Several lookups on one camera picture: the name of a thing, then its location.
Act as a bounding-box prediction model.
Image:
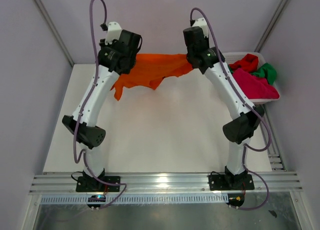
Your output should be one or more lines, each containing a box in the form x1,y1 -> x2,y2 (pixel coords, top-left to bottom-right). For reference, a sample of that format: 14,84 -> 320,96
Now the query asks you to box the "orange t shirt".
112,54 -> 193,101

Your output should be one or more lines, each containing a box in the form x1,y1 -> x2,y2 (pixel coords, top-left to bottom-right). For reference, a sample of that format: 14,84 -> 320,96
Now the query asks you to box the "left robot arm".
62,30 -> 143,191

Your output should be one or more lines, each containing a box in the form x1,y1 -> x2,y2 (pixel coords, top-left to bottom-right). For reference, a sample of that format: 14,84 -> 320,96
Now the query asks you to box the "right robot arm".
183,26 -> 265,190

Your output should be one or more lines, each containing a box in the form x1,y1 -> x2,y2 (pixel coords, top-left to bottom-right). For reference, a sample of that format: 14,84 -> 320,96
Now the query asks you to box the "white plastic basket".
223,52 -> 280,104

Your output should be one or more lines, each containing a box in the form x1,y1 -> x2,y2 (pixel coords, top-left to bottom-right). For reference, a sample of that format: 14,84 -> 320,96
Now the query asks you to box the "red t shirt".
229,53 -> 259,73

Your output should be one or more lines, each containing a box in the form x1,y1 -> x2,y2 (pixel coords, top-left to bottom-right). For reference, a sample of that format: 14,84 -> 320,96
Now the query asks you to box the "magenta t shirt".
232,68 -> 280,100

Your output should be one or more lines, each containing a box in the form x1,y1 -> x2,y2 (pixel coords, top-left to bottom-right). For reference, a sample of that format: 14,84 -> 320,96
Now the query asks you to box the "green t shirt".
251,63 -> 277,85

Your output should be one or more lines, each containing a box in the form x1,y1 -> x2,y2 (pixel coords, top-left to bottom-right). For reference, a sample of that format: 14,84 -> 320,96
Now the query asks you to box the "left controller board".
86,195 -> 106,209

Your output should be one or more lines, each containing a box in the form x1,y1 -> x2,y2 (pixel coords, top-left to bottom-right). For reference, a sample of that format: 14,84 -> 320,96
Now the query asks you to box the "controller board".
86,195 -> 106,209
226,193 -> 245,208

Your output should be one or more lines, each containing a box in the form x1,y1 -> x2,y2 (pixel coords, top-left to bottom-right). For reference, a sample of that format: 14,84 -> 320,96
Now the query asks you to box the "right controller board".
226,193 -> 245,208

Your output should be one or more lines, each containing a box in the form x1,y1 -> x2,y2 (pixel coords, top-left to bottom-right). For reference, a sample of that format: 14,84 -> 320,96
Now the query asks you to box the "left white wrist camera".
100,21 -> 122,45

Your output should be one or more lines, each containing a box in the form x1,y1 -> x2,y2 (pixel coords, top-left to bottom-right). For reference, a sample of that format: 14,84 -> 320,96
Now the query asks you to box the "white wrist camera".
191,17 -> 209,38
100,21 -> 122,45

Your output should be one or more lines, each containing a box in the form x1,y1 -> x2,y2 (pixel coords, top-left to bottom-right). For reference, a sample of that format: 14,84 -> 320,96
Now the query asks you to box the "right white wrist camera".
191,17 -> 209,38

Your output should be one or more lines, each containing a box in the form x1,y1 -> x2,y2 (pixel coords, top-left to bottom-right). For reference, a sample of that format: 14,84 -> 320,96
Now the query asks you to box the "left frame post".
32,0 -> 75,67

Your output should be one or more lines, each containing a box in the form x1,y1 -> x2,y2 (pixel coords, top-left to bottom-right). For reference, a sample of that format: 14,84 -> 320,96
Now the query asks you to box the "frame post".
32,0 -> 75,67
254,0 -> 291,52

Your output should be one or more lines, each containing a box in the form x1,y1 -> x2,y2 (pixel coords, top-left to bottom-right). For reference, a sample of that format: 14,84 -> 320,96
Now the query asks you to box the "right frame post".
254,0 -> 291,52

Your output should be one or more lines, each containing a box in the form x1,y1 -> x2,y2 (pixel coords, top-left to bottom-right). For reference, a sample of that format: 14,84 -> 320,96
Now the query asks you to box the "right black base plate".
208,171 -> 255,191

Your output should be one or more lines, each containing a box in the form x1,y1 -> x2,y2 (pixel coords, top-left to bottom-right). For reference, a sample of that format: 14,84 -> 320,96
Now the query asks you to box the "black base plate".
75,176 -> 121,193
208,171 -> 255,191

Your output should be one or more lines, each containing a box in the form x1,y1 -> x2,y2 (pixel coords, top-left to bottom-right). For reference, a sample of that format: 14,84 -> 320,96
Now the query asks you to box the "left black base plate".
75,176 -> 121,193

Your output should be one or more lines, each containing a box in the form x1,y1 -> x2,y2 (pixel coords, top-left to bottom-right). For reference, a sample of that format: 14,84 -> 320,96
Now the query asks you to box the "white slotted cable duct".
39,193 -> 228,205

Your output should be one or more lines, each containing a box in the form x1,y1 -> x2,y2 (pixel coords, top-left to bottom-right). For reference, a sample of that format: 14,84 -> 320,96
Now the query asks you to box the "aluminium front rail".
29,172 -> 303,195

